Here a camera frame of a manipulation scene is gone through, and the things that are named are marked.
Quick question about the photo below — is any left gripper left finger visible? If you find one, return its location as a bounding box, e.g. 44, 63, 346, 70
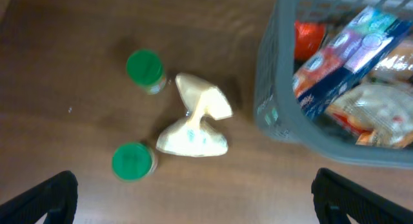
1, 170, 78, 224

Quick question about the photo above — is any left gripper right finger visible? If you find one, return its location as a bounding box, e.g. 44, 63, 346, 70
311, 168, 412, 224

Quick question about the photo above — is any green lid jar beige label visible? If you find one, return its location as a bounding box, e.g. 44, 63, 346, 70
111, 142, 158, 182

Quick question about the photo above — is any beige printed snack bag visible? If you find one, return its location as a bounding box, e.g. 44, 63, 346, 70
326, 37, 412, 149

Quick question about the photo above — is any grey plastic shopping basket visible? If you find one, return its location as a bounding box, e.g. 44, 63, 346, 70
253, 0, 412, 169

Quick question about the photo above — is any white blue tissue pack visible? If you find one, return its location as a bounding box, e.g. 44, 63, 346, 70
292, 6, 412, 119

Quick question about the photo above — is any clear bag of beige powder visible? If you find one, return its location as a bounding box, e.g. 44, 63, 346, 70
156, 73, 233, 158

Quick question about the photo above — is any orange spaghetti pasta packet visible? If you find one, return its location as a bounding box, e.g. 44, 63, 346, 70
294, 21, 327, 61

